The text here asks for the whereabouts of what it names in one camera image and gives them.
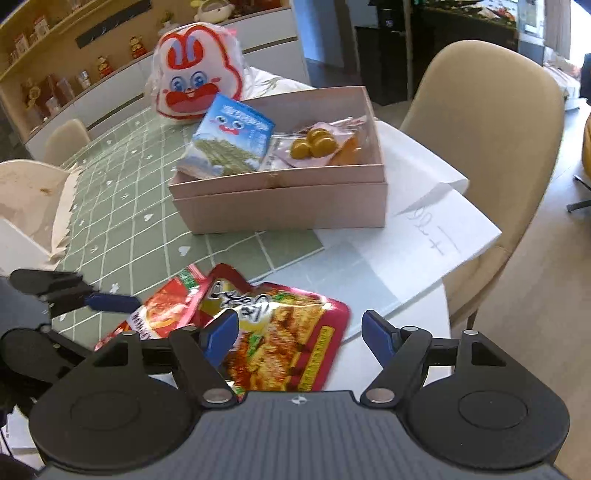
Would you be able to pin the black bar on shelf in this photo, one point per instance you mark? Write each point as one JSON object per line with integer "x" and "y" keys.
{"x": 113, "y": 23}

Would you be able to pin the black floor-standing appliance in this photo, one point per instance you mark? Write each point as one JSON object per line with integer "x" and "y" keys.
{"x": 390, "y": 55}

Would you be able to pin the pink cardboard box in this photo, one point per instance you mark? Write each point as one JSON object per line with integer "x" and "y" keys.
{"x": 277, "y": 203}

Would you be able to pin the light patterned sofa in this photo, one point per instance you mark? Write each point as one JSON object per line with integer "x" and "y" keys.
{"x": 568, "y": 83}

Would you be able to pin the white low cabinet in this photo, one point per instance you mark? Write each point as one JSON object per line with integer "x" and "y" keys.
{"x": 268, "y": 50}

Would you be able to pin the clear bread packet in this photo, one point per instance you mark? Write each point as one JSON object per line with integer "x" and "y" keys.
{"x": 348, "y": 148}

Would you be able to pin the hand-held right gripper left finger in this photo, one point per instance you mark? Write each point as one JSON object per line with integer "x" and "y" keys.
{"x": 219, "y": 334}

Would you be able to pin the rabbit face plastic bag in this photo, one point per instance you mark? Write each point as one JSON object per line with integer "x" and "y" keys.
{"x": 194, "y": 78}

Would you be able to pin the red doll figurine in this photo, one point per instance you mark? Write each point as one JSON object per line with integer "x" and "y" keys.
{"x": 137, "y": 47}
{"x": 104, "y": 68}

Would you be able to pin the green olives packet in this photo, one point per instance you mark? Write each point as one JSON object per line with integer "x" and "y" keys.
{"x": 309, "y": 143}

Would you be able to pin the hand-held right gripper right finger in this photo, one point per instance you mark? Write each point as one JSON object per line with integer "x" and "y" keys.
{"x": 376, "y": 332}

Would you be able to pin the green checkered tablecloth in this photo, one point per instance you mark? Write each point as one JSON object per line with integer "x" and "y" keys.
{"x": 138, "y": 184}

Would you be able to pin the beige dining chair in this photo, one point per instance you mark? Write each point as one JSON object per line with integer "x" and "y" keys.
{"x": 485, "y": 115}
{"x": 67, "y": 143}

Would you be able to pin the blue snack packet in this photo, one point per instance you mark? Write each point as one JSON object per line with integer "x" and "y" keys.
{"x": 231, "y": 134}

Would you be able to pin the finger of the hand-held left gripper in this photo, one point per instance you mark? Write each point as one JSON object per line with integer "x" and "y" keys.
{"x": 113, "y": 302}

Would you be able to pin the red snack packet orange print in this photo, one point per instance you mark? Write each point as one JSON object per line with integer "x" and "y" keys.
{"x": 171, "y": 314}

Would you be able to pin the red snack packet black print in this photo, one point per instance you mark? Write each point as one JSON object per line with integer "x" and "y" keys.
{"x": 286, "y": 337}

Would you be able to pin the white leaf print cloth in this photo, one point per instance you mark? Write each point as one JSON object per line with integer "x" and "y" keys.
{"x": 277, "y": 83}

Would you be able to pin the white paper sheet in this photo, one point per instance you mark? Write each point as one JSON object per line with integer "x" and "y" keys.
{"x": 415, "y": 240}

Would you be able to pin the black cabinet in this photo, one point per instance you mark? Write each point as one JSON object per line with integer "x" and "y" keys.
{"x": 461, "y": 37}

